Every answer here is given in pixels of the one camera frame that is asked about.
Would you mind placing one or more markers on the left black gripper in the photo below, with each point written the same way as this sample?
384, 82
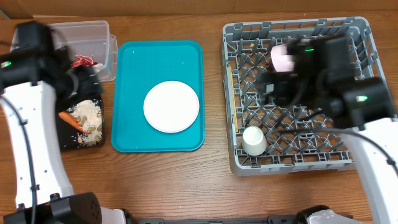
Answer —
88, 86

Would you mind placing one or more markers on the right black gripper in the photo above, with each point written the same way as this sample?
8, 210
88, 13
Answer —
278, 88

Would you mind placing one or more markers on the red foil snack wrapper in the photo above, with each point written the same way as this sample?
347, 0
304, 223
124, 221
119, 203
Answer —
83, 60

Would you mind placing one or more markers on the pink bowl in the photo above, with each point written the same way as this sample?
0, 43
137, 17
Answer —
281, 60

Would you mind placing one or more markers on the white rice pile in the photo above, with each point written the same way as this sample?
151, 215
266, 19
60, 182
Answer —
84, 107

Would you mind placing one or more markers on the orange carrot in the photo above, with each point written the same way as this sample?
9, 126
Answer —
68, 118

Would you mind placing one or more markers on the wooden chopstick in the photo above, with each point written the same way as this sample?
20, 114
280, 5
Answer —
234, 102

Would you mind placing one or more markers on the cream ceramic cup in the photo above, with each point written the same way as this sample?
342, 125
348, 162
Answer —
254, 141

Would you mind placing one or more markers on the pink plate with rice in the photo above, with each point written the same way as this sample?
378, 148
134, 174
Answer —
171, 107

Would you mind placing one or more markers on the peanut pile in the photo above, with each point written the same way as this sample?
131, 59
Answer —
91, 122

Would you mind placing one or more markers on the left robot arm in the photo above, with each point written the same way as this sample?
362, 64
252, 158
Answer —
35, 77

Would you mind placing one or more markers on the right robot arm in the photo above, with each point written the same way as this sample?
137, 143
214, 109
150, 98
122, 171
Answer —
320, 75

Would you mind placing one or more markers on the grey dishwasher rack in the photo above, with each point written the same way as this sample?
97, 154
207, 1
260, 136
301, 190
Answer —
246, 47

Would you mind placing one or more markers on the clear plastic bin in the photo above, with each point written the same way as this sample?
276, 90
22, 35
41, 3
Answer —
89, 38

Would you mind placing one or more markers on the black tray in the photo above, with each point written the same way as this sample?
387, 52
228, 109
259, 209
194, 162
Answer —
67, 132

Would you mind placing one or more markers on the teal plastic tray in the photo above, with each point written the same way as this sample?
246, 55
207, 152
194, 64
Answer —
141, 66

